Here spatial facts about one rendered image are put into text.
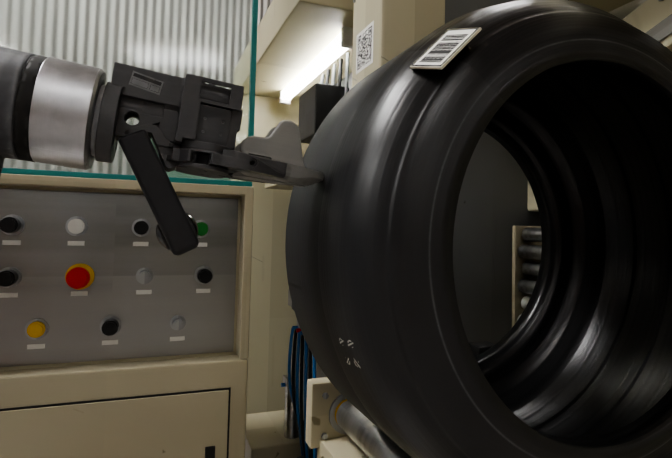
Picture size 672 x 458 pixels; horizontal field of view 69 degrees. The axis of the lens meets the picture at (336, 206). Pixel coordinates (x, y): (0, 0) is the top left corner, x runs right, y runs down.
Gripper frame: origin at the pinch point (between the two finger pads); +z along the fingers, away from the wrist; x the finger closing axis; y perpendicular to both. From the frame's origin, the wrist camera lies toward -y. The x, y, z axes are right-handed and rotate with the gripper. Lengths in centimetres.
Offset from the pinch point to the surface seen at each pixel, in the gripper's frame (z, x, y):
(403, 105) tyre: 4.9, -9.1, 7.2
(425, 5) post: 24, 25, 38
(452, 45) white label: 8.2, -10.7, 13.2
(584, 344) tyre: 51, 10, -16
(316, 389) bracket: 12.4, 22.9, -27.8
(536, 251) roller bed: 60, 31, -2
